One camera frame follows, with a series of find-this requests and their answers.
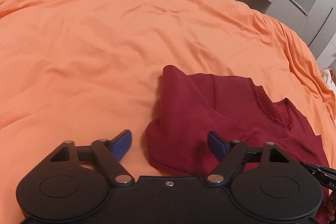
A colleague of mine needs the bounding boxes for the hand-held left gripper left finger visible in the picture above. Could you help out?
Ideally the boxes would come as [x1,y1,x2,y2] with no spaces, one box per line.
[49,130,135,187]

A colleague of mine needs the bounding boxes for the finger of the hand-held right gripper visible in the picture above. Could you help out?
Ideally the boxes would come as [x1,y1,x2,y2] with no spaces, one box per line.
[300,162,336,178]

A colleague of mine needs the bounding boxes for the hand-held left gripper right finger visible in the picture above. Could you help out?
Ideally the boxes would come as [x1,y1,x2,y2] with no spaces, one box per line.
[207,131,290,186]

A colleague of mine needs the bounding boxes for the dark red garment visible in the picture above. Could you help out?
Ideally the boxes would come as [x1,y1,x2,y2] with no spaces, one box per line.
[145,65,332,224]

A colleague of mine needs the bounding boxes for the person's right hand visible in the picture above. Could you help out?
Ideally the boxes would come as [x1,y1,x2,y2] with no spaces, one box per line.
[325,191,336,223]

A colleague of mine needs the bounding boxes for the white cloth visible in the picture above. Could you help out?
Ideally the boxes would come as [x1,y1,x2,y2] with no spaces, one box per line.
[321,69,336,89]

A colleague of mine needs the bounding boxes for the orange bed sheet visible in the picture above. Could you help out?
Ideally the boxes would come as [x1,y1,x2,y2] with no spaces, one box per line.
[0,0,336,224]

